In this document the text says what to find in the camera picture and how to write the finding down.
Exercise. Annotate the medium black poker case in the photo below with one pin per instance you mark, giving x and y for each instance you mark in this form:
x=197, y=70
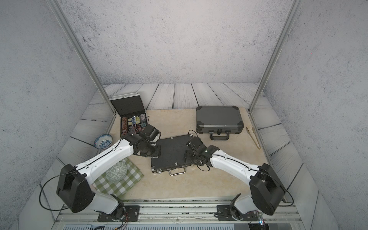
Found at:
x=176, y=152

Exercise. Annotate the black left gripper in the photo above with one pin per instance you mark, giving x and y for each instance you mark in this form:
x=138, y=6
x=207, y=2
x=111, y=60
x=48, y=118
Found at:
x=157, y=154

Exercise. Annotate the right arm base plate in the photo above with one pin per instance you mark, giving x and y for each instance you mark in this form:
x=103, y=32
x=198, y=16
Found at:
x=230, y=213

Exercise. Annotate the large dark grey poker case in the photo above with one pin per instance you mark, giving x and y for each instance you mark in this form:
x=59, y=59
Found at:
x=218, y=121

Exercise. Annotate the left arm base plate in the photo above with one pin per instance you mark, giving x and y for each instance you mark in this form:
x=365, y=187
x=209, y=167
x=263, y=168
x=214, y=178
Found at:
x=128, y=213

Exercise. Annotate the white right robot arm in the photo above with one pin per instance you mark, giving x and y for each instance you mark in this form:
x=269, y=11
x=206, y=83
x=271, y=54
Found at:
x=266, y=189

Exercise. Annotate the green checkered cloth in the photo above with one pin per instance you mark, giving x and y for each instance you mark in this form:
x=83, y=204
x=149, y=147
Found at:
x=134, y=175

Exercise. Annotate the glass dish on cloth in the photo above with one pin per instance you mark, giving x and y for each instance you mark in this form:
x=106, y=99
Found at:
x=117, y=172

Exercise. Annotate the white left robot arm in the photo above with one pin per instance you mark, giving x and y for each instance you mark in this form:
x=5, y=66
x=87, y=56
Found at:
x=75, y=182

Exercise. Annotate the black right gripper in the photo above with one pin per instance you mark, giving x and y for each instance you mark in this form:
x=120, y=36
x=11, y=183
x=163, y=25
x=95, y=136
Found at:
x=189, y=152

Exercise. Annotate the small silver poker case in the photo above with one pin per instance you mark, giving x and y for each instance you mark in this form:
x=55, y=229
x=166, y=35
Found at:
x=132, y=111

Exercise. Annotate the blue white ceramic bowl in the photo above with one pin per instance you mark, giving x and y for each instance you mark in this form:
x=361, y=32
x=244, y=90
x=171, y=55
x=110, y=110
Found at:
x=103, y=141

